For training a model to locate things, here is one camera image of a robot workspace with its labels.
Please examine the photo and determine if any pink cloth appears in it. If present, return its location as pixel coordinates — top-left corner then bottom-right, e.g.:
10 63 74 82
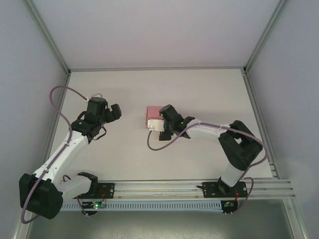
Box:
145 106 165 129

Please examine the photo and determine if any circuit board with green light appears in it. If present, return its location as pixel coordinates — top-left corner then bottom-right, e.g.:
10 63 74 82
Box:
83 202 107 210

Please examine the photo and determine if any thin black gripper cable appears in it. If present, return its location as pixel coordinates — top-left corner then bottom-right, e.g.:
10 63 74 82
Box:
95 126 108 142

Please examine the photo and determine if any aluminium table side rail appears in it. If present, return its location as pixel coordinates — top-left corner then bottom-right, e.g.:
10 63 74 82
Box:
13 72 72 239
242 71 308 239

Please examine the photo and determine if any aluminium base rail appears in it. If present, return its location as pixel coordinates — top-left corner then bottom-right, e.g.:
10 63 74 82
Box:
23 182 297 200

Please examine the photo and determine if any white slotted cable duct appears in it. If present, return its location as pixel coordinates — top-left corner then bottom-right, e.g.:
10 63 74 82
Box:
59 201 222 212

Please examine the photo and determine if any aluminium frame post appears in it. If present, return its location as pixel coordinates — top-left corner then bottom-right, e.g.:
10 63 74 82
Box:
243 0 294 75
26 0 72 75

